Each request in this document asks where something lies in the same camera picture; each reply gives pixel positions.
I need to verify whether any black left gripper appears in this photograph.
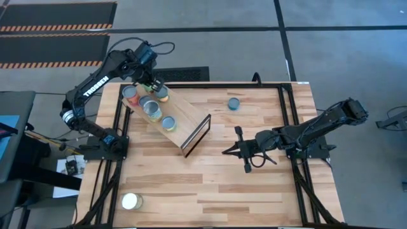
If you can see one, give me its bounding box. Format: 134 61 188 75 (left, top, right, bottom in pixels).
133 62 166 93

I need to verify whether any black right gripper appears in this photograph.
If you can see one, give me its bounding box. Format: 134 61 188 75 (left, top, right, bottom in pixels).
221 126 280 174

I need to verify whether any green yellow corn can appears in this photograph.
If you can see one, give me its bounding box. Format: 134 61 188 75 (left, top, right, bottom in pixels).
155 86 170 103

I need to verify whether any yellow teal carrots can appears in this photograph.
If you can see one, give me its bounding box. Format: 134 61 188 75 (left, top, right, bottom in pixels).
142 100 163 123

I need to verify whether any pink orange fruit can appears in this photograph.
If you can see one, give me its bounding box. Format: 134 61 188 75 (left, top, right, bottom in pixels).
122 85 141 106

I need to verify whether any black floor grate mat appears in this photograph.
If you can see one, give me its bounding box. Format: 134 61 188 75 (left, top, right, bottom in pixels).
152 66 210 83

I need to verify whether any short teal can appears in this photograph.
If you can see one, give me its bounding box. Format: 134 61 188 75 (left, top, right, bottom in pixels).
227 97 241 111

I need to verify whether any cream can white lid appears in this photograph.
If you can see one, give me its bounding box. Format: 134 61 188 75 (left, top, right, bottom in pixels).
121 192 144 211

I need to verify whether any black hazard striped floor mat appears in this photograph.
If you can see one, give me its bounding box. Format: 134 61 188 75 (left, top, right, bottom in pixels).
0 32 111 69
0 1 118 32

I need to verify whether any small black device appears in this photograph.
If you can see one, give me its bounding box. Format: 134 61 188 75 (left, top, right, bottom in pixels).
65 160 79 175

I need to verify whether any white paper sheet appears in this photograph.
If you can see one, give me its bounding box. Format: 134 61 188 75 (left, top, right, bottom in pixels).
52 157 86 198

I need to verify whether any grey desk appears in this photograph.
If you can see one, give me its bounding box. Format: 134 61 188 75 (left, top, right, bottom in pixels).
0 90 36 184

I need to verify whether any black furniture base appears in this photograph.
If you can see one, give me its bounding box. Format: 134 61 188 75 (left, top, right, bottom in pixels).
8 133 83 204

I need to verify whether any blue sheet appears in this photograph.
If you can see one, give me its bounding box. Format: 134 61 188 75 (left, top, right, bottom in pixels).
0 114 20 160

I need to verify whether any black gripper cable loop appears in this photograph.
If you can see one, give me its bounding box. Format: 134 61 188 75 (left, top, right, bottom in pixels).
249 152 277 169

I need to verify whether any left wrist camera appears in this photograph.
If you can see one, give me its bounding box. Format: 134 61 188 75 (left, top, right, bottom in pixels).
138 43 159 66

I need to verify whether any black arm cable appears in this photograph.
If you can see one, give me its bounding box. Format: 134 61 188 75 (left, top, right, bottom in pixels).
148 41 176 57

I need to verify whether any wooden shelf black frame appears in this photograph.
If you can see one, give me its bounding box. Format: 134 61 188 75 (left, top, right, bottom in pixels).
121 83 212 159

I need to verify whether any black table frame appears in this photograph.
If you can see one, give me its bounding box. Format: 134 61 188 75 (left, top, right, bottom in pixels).
72 81 346 229

